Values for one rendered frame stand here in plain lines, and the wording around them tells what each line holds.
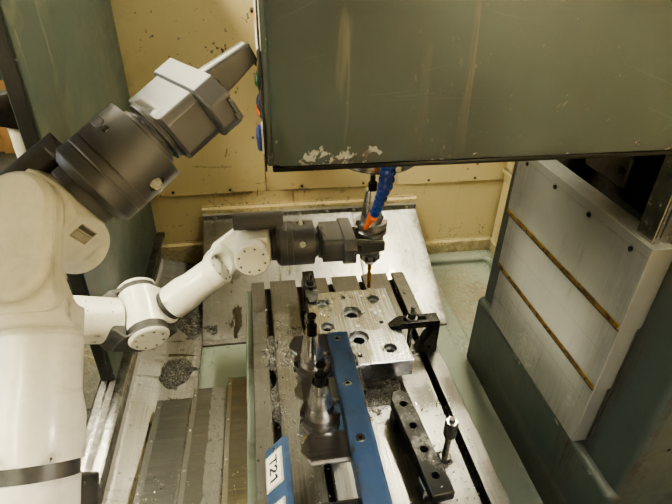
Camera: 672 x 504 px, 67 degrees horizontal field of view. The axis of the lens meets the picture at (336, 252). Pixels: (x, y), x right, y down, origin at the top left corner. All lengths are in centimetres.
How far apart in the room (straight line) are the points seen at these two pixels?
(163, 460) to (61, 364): 97
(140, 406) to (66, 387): 116
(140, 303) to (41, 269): 60
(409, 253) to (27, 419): 174
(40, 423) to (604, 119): 65
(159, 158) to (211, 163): 152
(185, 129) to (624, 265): 80
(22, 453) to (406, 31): 50
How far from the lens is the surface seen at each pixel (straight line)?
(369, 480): 75
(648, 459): 122
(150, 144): 49
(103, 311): 103
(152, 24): 190
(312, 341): 84
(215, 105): 49
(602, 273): 109
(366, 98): 56
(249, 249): 93
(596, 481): 131
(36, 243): 47
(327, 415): 79
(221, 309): 189
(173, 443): 147
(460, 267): 234
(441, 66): 58
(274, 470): 111
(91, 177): 49
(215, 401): 154
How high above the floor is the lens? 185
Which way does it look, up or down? 32 degrees down
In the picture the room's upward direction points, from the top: 1 degrees clockwise
